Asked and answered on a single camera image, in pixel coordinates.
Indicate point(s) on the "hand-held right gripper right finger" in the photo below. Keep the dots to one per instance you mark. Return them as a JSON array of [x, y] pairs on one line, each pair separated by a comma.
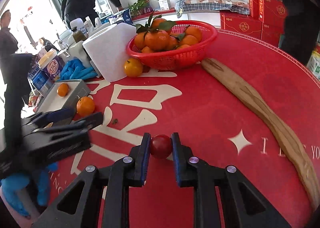
[[176, 165]]

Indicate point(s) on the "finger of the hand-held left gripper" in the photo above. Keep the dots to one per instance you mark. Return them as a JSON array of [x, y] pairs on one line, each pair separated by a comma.
[[92, 119], [60, 114]]

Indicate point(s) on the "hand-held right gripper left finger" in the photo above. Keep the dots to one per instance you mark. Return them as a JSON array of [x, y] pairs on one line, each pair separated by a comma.
[[143, 163]]

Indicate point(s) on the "orange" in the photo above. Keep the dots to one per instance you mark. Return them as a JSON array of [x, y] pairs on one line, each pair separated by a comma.
[[133, 67], [85, 106], [62, 89]]

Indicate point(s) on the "grey tray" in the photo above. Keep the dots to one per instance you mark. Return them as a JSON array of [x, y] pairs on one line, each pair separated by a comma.
[[51, 96]]

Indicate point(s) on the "red cherry tomato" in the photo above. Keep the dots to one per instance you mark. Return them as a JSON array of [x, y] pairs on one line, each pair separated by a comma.
[[161, 146]]

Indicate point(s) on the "person's left hand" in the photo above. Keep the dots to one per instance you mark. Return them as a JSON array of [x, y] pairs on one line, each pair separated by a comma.
[[12, 188]]

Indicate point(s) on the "blue printed container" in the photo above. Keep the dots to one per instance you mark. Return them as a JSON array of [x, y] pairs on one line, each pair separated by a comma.
[[41, 81]]

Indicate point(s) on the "blue gloves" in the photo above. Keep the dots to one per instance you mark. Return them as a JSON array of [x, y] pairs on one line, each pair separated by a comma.
[[75, 70]]

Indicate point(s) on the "purple white canister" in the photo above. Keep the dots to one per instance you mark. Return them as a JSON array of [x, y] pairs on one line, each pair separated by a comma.
[[52, 65]]

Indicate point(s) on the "white paper roll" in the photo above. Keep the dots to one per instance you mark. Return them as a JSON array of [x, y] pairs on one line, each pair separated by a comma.
[[110, 50]]

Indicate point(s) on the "dark glass jar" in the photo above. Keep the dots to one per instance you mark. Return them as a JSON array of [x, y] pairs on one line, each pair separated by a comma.
[[78, 35]]

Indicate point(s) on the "white plastic jug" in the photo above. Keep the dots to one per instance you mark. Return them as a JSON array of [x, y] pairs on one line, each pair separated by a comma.
[[76, 24]]

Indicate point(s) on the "white bottle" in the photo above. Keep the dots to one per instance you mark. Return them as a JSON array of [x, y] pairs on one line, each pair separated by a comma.
[[88, 24]]

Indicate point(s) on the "wooden stick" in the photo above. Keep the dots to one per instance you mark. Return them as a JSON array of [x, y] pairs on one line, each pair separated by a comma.
[[250, 97]]

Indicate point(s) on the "red plastic basket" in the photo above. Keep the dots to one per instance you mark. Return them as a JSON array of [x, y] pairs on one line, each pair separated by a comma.
[[175, 61]]

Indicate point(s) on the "pile of leafy oranges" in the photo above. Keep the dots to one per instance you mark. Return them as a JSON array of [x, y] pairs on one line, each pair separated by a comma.
[[157, 40]]

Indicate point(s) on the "blue white pack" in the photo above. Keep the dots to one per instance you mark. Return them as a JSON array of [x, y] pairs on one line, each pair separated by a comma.
[[122, 16]]

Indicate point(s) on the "green potted plant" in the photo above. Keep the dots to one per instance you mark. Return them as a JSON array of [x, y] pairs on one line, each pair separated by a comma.
[[138, 7]]

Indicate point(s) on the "small white box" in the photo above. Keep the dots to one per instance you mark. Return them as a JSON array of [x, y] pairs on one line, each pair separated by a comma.
[[165, 3]]

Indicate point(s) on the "checked cloth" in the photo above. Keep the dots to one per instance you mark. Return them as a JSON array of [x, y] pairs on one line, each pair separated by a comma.
[[212, 2]]

